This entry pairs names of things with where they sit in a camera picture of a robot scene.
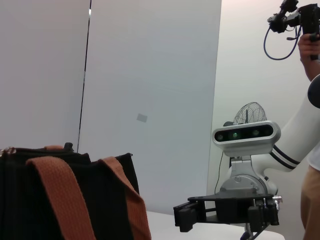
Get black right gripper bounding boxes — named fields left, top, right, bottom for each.
left=173, top=192, right=281, bottom=234

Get black food bag orange handles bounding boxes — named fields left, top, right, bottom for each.
left=0, top=142, right=152, bottom=240

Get silver zipper pull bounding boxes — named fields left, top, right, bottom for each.
left=0, top=146, right=16, bottom=157

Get person forearm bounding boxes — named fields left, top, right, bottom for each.
left=299, top=56, right=320, bottom=83

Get person hand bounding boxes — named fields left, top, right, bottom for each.
left=297, top=33, right=320, bottom=63

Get person torso tan trousers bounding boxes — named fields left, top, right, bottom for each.
left=300, top=141, right=320, bottom=240

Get black handheld teleoperation controller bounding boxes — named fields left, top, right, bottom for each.
left=266, top=0, right=320, bottom=61

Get thin black cable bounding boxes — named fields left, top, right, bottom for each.
left=214, top=151, right=225, bottom=195

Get right gripper connector cable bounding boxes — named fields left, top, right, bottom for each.
left=240, top=223, right=271, bottom=240

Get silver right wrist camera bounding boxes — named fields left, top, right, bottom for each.
left=212, top=120, right=282, bottom=158

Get wire cage fan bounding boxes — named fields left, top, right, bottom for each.
left=223, top=101, right=268, bottom=127

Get blue controller cable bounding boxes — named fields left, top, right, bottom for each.
left=263, top=24, right=303, bottom=61

